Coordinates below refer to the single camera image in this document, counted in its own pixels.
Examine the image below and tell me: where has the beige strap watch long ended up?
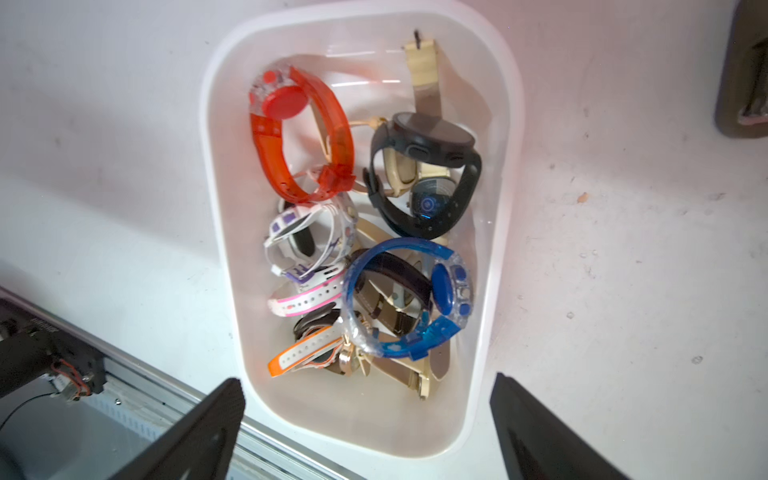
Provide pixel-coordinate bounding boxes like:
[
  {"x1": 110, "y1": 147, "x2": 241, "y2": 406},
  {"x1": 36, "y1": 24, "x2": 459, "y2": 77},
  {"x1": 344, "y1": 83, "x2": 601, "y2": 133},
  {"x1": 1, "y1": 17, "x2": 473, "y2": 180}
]
[{"x1": 403, "y1": 29, "x2": 457, "y2": 211}]

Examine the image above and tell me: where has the white pink kids watch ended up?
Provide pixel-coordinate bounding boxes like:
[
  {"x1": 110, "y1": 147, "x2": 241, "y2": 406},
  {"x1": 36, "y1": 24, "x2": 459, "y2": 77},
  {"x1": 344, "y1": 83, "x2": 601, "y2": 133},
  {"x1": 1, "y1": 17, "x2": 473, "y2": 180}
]
[{"x1": 267, "y1": 264, "x2": 346, "y2": 317}]

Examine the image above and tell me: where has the dark brown leather watch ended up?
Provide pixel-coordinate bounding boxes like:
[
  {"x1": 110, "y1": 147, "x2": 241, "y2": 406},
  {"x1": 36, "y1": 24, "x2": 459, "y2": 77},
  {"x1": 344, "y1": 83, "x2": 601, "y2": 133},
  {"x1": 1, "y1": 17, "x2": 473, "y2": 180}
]
[{"x1": 354, "y1": 252, "x2": 432, "y2": 336}]

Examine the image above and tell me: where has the white plastic storage tray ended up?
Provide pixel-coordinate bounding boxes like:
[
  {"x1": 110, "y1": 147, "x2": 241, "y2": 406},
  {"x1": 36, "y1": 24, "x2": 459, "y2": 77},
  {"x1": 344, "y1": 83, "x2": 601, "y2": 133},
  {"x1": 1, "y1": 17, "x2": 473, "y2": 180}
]
[{"x1": 199, "y1": 0, "x2": 526, "y2": 460}]

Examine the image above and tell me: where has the black stapler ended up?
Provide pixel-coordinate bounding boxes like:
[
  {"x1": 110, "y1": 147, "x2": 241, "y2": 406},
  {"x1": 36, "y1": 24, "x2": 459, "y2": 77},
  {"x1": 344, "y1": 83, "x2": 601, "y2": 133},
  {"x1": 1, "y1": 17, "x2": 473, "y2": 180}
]
[{"x1": 714, "y1": 1, "x2": 767, "y2": 139}]

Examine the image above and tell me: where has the white purple kids watch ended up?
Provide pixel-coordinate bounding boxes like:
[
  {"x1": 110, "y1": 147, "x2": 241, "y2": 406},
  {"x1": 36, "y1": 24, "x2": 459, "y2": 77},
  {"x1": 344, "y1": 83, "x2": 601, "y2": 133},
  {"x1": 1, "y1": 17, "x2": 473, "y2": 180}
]
[{"x1": 264, "y1": 192, "x2": 358, "y2": 284}]

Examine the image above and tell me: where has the black band watch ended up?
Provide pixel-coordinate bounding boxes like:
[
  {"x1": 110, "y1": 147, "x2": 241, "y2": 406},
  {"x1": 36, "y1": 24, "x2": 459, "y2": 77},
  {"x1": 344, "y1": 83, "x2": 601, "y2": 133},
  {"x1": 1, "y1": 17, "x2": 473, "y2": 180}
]
[{"x1": 363, "y1": 112, "x2": 482, "y2": 240}]

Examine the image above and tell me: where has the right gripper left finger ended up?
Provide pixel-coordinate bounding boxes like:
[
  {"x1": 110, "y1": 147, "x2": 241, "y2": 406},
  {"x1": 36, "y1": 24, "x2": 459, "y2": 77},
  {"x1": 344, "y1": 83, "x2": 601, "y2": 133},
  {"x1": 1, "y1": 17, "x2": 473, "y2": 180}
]
[{"x1": 112, "y1": 378, "x2": 245, "y2": 479}]

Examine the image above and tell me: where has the beige strap blue watch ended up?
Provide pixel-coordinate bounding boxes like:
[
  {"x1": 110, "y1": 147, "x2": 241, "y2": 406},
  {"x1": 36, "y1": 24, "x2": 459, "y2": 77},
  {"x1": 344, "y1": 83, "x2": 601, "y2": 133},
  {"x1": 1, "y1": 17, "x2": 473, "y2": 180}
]
[{"x1": 343, "y1": 335, "x2": 450, "y2": 400}]

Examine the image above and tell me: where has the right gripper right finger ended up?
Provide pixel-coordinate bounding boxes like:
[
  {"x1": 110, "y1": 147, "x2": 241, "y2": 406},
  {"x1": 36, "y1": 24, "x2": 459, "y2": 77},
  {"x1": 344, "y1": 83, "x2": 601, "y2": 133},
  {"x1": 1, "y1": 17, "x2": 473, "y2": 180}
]
[{"x1": 490, "y1": 373, "x2": 626, "y2": 479}]

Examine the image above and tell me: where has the brown strap watch front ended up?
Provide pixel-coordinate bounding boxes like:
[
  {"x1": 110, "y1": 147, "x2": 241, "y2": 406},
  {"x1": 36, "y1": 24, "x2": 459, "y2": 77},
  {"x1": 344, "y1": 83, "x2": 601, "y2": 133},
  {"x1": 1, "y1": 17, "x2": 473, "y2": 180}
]
[{"x1": 293, "y1": 305, "x2": 359, "y2": 376}]

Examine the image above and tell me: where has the white orange kids watch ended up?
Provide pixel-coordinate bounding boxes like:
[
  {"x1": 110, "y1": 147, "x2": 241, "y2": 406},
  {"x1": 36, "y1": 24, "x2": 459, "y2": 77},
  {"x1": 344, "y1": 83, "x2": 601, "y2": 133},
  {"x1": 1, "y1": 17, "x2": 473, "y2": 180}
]
[{"x1": 267, "y1": 323, "x2": 344, "y2": 378}]

